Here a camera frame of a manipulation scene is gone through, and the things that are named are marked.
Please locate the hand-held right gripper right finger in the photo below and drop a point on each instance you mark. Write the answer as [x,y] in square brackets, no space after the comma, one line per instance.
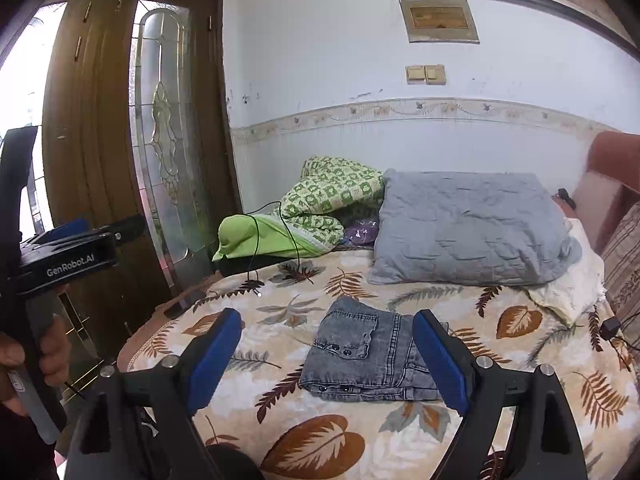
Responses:
[440,360]

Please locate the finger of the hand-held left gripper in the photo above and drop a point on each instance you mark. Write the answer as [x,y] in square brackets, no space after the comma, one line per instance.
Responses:
[125,230]

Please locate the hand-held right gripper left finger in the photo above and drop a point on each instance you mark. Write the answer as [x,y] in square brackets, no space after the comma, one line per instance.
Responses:
[215,360]

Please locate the grey-blue denim pants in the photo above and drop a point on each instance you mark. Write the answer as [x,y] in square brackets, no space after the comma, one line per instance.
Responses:
[350,360]

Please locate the person's left hand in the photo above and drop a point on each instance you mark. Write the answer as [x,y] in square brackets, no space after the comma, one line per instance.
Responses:
[54,350]

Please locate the wooden door with glass panel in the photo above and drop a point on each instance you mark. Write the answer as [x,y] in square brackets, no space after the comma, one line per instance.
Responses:
[95,135]

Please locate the plain green cloth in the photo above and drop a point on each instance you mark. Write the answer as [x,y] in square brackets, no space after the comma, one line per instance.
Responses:
[240,235]

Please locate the beige leaf-print blanket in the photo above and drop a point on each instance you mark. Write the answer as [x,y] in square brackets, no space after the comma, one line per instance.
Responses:
[350,440]

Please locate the grey pillow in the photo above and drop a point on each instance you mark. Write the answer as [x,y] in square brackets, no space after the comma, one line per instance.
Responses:
[465,225]

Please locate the purple cloth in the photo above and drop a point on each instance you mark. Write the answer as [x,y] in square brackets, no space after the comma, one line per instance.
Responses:
[362,232]

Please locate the white crumpled cloth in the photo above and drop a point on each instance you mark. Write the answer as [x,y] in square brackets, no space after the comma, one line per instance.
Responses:
[570,285]

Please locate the black charger plug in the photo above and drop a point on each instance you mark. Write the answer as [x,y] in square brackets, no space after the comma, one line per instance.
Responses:
[610,329]

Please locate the green patterned quilt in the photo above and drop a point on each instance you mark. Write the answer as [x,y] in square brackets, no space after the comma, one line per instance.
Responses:
[325,195]

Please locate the striped brown cushion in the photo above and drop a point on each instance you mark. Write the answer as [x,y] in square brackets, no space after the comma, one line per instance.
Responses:
[627,260]

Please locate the pink sofa armrest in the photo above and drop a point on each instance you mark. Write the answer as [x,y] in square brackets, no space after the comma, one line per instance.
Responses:
[610,160]

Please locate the beige wall light switch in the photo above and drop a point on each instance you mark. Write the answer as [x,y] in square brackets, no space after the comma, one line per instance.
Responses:
[415,74]
[435,73]

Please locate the beige wall panel box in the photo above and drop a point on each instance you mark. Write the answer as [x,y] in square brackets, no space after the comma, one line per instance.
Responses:
[439,17]

